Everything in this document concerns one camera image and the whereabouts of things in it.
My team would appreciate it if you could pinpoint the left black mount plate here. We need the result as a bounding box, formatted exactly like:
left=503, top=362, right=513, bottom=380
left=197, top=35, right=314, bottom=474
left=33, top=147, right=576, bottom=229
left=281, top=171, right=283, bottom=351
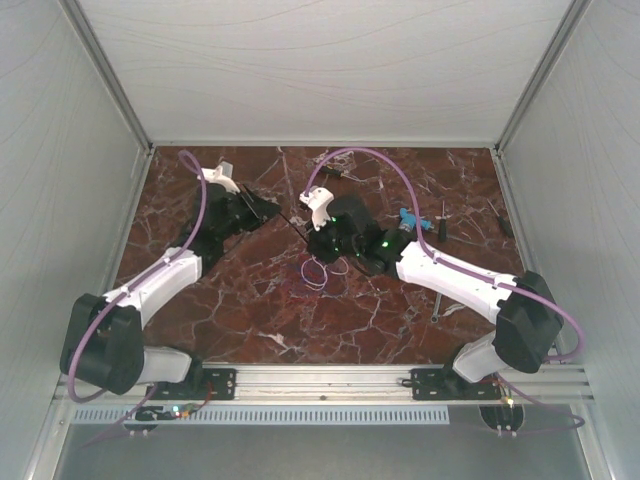
left=186, top=368, right=237, bottom=401

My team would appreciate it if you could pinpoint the purple wire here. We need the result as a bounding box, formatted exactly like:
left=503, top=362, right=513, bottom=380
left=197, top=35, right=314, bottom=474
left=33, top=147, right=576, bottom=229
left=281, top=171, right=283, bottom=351
left=298, top=254, right=346, bottom=292

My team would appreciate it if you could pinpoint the right black mount plate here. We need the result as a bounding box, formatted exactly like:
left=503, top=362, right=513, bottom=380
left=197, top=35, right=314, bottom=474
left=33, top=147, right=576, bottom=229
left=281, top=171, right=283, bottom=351
left=400, top=368, right=502, bottom=401

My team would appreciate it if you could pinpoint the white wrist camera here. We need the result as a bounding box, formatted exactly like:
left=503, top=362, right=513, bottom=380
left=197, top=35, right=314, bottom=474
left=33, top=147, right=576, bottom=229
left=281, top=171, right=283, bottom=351
left=299, top=186, right=334, bottom=231
left=198, top=161, right=240, bottom=194

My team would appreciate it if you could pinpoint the grey slotted cable duct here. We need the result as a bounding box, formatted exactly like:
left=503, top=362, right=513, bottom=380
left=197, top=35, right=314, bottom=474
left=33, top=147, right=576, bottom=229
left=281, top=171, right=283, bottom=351
left=69, top=405, right=450, bottom=426

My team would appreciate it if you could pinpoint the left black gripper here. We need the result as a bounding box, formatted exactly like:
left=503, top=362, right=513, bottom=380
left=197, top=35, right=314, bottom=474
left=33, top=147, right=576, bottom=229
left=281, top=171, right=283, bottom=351
left=217, top=183, right=281, bottom=240

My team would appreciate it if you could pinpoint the small black screwdriver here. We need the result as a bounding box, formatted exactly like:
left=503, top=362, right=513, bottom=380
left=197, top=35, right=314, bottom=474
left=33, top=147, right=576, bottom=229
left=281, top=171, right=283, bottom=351
left=487, top=200, right=515, bottom=239

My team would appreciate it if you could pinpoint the small circuit board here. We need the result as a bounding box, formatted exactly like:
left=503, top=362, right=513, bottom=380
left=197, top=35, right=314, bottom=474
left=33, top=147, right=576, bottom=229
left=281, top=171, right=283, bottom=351
left=168, top=403, right=200, bottom=419

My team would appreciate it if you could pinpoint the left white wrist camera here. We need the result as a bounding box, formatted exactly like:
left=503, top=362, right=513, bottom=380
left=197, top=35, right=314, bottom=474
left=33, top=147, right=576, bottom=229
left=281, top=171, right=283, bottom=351
left=198, top=161, right=240, bottom=194

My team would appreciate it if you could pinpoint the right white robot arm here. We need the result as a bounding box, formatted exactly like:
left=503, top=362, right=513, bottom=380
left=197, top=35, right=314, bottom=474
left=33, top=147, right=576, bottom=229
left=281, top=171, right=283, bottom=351
left=300, top=187, right=564, bottom=398

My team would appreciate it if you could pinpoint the black yellow screwdriver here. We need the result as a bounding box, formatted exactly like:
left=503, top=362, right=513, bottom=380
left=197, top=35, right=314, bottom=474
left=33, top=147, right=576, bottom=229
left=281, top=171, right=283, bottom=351
left=319, top=165, right=353, bottom=179

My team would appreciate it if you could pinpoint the silver wrench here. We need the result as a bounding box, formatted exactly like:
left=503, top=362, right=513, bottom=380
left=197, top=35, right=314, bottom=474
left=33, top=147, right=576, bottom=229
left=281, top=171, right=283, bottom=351
left=431, top=293, right=442, bottom=323

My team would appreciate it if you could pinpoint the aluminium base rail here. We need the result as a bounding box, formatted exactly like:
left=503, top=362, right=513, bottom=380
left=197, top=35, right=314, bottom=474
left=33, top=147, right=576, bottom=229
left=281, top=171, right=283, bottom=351
left=54, top=363, right=596, bottom=406

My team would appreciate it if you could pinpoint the black mount plate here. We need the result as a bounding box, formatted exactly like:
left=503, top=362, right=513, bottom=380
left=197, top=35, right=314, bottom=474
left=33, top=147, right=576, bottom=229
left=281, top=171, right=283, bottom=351
left=400, top=368, right=502, bottom=401
left=186, top=368, right=237, bottom=401

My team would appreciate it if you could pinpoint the blue wire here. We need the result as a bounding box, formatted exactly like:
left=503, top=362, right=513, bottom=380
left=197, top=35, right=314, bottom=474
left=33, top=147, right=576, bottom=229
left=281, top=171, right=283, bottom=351
left=279, top=259, right=331, bottom=301

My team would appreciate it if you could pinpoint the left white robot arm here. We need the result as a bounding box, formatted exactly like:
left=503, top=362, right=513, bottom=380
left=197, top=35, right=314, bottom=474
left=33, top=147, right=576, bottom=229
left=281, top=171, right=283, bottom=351
left=60, top=183, right=281, bottom=398

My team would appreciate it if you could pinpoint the blue toy drill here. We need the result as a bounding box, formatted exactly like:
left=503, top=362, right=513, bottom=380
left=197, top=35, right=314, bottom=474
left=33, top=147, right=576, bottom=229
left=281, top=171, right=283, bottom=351
left=398, top=208, right=433, bottom=233

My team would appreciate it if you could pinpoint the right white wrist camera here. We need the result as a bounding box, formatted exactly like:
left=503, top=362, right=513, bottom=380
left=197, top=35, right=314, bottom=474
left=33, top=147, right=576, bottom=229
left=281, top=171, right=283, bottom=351
left=299, top=186, right=334, bottom=231

